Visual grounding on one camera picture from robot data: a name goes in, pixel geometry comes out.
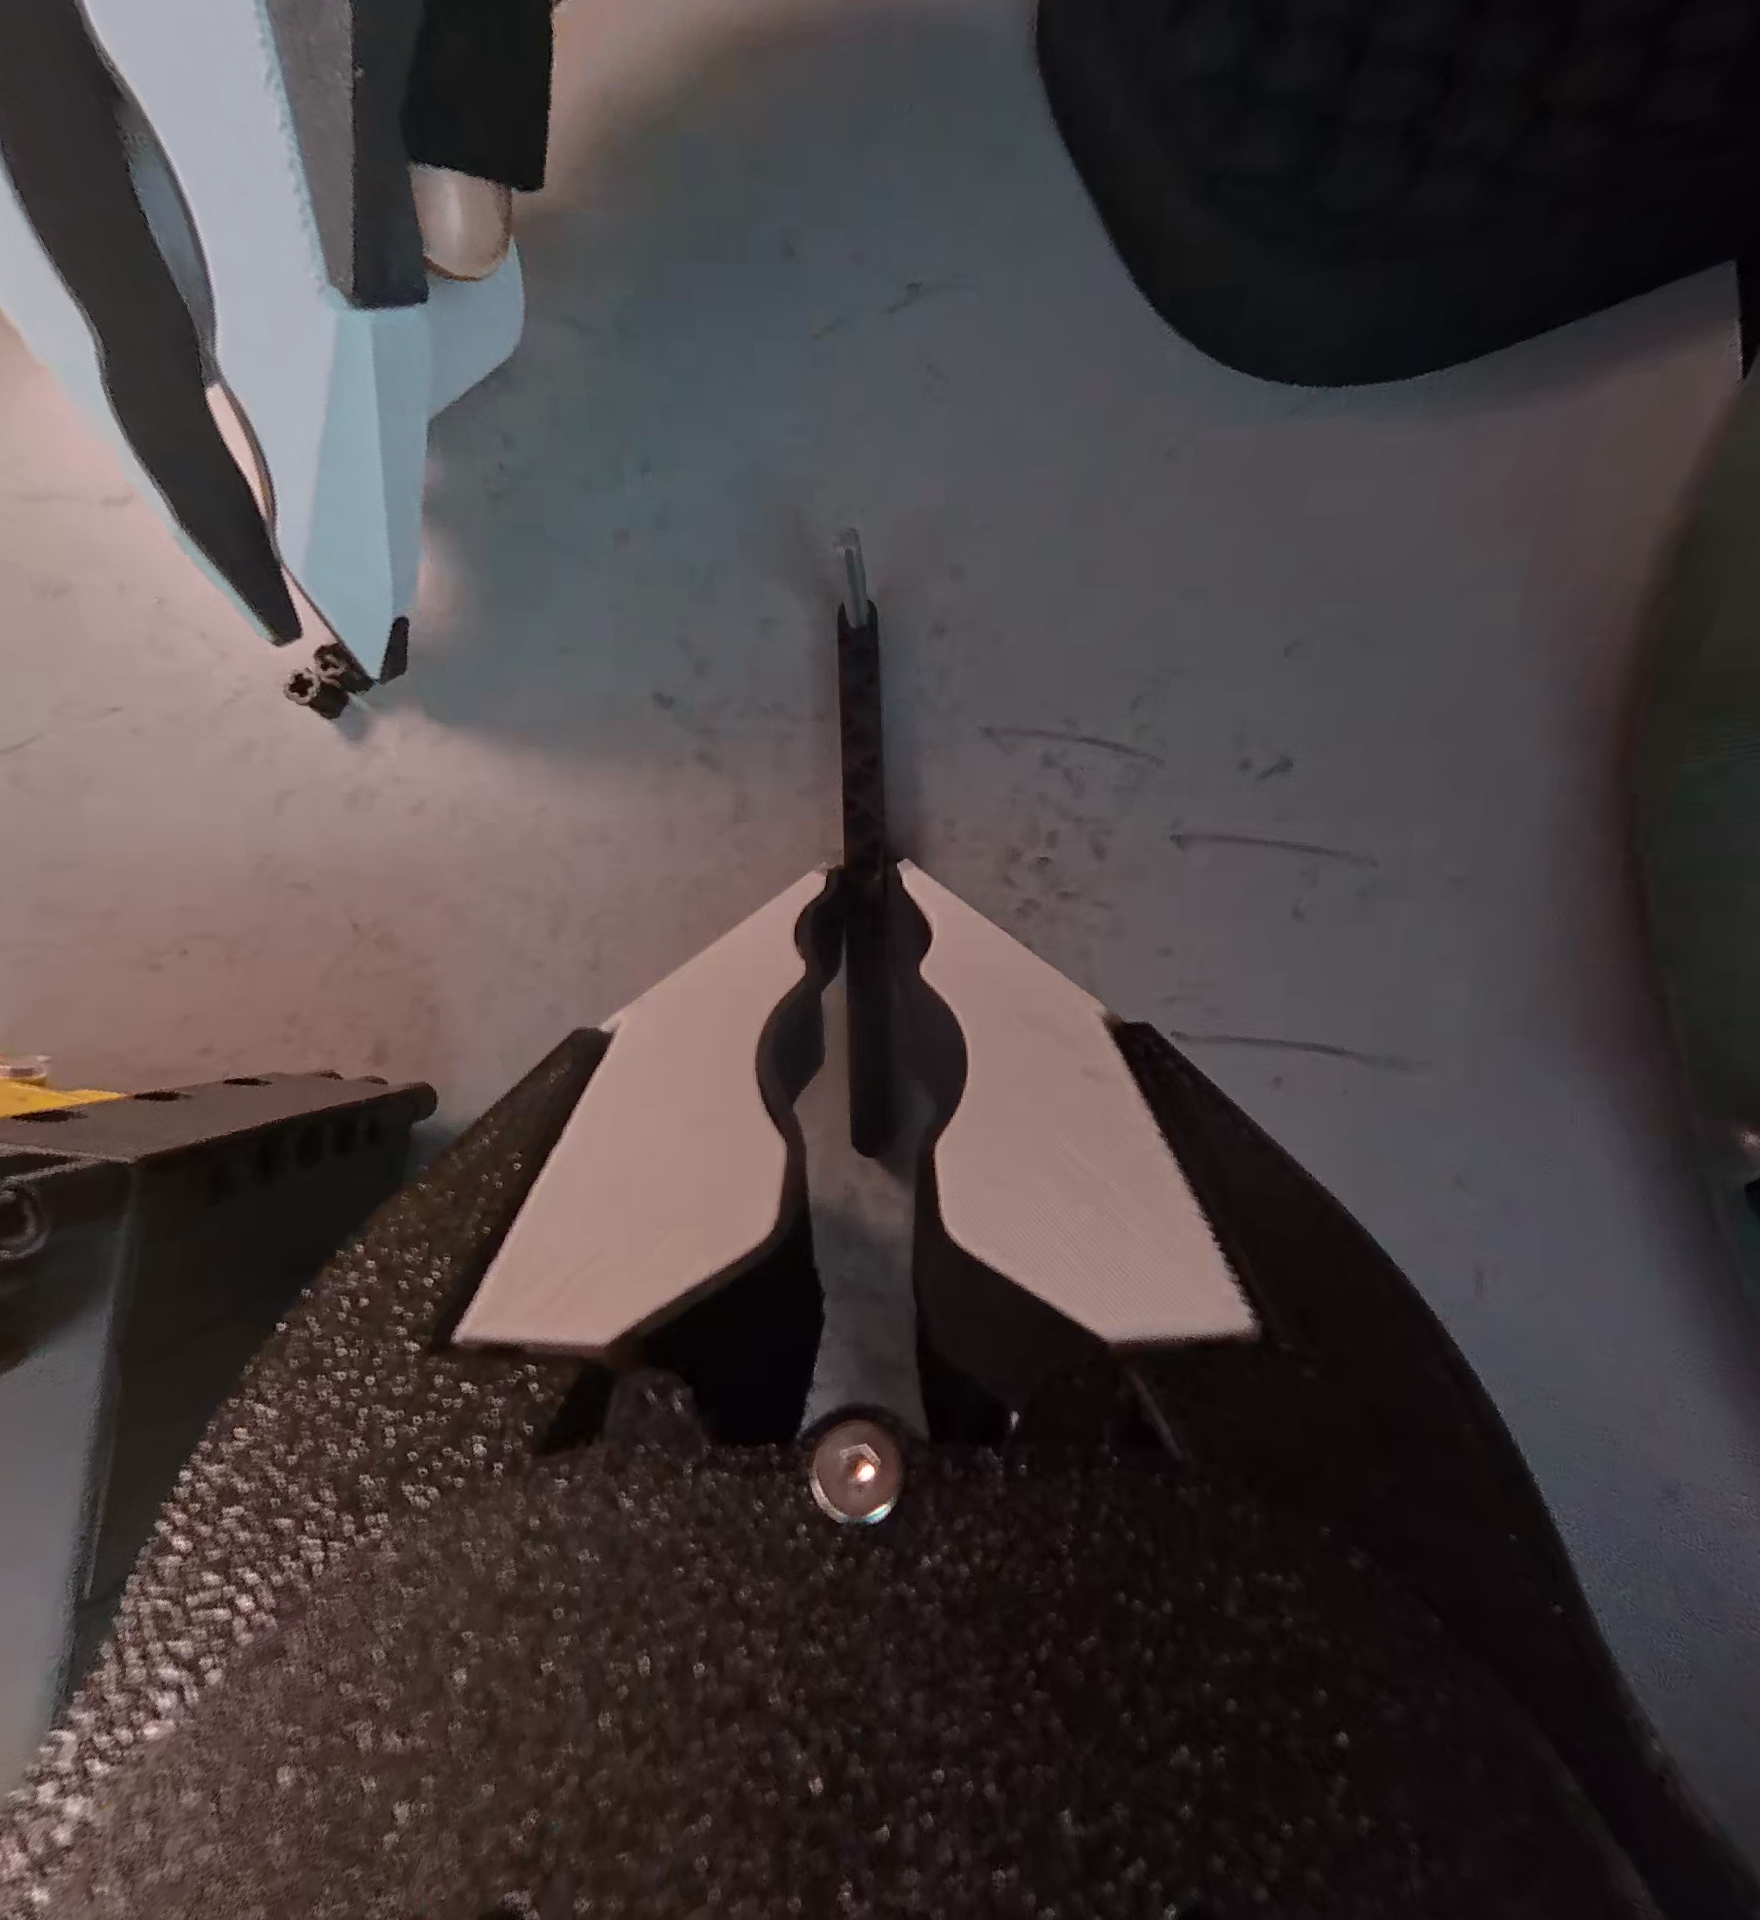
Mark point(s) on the person in green sweatshirt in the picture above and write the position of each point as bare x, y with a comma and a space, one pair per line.
1750, 751

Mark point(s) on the small black lego connector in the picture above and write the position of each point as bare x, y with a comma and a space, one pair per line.
324, 683

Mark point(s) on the black lego beam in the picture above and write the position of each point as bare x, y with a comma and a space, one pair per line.
864, 781

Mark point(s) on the black mesh chair seat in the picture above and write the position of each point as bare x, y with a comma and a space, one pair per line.
1420, 181

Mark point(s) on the yellow lego robot model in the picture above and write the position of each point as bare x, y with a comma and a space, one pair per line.
220, 1119

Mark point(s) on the grey lego pin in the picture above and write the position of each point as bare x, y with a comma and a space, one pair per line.
853, 570

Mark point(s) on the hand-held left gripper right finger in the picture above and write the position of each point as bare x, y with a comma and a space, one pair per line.
1090, 1185

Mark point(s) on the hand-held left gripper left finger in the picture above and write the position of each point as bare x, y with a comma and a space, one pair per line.
641, 1185

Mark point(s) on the person's right hand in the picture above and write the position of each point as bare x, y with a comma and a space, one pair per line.
461, 218

